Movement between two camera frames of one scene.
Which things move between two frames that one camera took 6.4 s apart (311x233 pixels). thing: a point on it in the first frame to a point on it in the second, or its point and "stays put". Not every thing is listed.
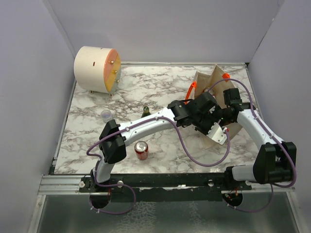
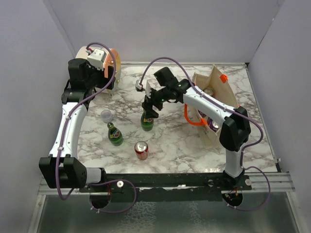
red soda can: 211,91 stays put
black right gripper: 222,123 to 150,113
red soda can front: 141,148 stays put
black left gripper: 213,120 to 105,81
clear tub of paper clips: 106,115 stays put
